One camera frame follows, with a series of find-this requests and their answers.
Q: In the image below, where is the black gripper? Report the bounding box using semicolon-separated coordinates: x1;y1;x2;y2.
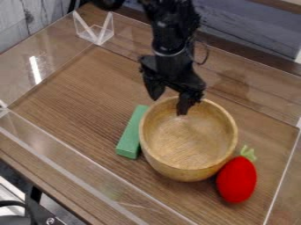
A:
139;49;206;115

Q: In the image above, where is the wooden bowl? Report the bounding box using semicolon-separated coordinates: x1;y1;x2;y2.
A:
139;97;238;182

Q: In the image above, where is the red plush strawberry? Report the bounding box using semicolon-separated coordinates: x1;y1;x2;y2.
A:
216;145;257;203

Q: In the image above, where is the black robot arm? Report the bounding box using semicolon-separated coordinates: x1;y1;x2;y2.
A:
137;0;206;115

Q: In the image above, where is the clear acrylic corner bracket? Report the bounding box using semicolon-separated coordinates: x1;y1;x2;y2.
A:
72;11;113;46

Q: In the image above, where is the black cable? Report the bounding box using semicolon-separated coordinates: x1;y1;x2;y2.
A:
0;200;28;218

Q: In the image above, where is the black table leg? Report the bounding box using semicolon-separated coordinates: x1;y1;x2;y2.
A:
24;185;65;225

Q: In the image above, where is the clear acrylic tray wall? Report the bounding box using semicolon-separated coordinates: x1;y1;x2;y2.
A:
0;100;198;225

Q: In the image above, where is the green rectangular block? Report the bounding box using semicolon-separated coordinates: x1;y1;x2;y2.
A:
115;105;148;159

